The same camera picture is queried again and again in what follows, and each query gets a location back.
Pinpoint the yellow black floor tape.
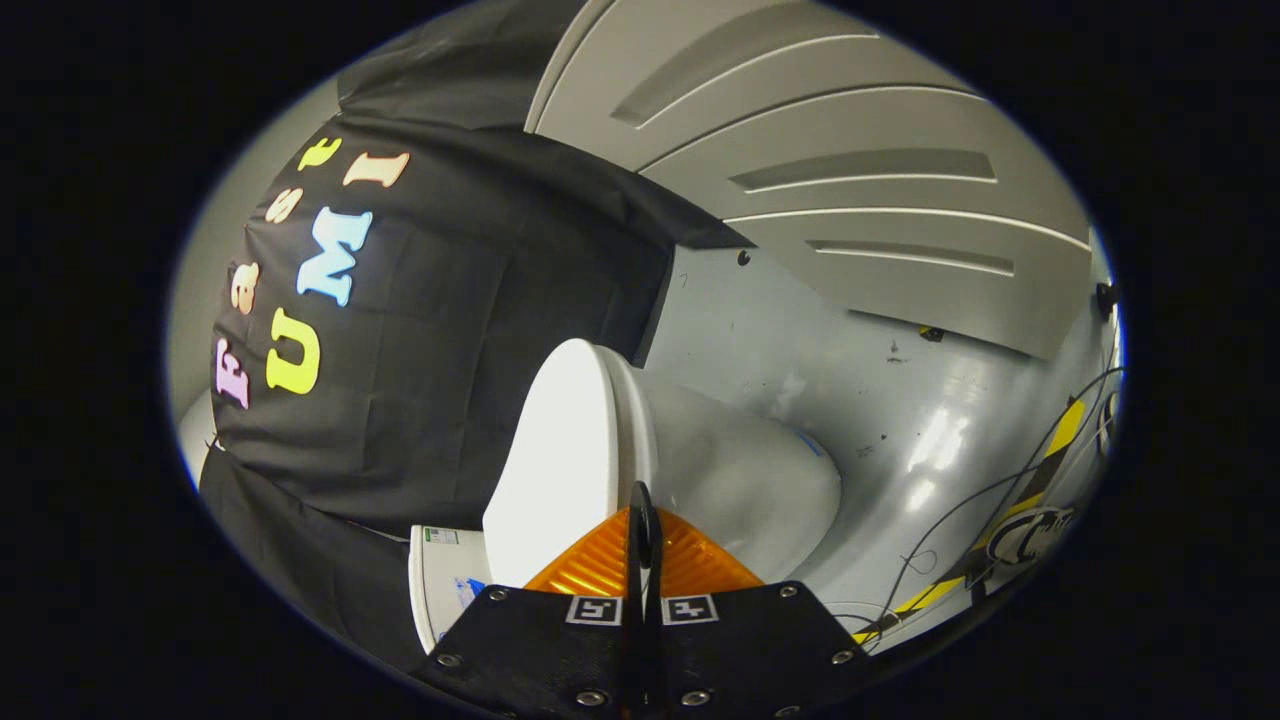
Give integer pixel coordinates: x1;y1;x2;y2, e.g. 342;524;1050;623
850;400;1087;646

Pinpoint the grey cabinet with white top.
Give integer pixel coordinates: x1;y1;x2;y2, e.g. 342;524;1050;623
525;0;1093;361

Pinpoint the white toilet lid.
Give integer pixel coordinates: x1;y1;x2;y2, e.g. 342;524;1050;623
483;338;659;591

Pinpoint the black cable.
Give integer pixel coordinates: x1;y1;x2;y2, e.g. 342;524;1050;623
862;366;1126;651

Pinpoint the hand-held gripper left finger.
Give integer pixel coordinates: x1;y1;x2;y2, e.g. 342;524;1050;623
413;481;647;720

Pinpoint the white toilet tank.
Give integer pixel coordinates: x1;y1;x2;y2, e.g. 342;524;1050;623
408;525;496;656

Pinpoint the white toilet bowl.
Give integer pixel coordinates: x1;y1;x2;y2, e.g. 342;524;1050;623
640;375;843;587

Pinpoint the black backdrop cloth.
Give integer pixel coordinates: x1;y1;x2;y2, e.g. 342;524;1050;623
198;0;751;671

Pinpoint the white coiled cable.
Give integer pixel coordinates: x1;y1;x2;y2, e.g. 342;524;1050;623
988;505;1077;567

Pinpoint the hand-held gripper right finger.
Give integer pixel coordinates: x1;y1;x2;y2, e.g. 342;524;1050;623
645;481;873;720

